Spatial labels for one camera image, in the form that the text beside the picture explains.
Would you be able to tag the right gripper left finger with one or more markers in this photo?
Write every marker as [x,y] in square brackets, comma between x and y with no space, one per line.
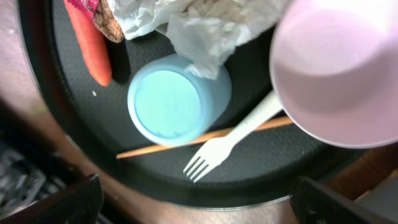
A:
[78,203]

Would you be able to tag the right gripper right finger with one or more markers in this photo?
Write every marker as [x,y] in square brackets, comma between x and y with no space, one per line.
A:
[313,203]

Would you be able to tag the wooden chopstick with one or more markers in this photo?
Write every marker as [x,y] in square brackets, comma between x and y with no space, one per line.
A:
[274,123]

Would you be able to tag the white plastic fork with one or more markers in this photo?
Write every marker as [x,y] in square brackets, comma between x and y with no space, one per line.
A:
[216,150]

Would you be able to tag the light blue cup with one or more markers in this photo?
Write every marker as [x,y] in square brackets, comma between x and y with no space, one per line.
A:
[171,106]

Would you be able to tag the pink bowl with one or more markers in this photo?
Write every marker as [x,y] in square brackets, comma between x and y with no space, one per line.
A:
[333,66]

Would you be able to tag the orange carrot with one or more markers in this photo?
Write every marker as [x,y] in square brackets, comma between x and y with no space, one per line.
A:
[92,44]

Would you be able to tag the brown walnut cookie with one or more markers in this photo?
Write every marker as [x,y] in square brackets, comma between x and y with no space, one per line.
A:
[106,23]

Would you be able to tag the red snack wrapper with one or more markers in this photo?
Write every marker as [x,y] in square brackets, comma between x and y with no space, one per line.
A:
[85,5]

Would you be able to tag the white napkin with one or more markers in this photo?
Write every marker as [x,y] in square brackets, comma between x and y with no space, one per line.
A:
[206,32]

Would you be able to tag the black round tray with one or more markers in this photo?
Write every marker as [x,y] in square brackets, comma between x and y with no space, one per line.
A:
[260,169]

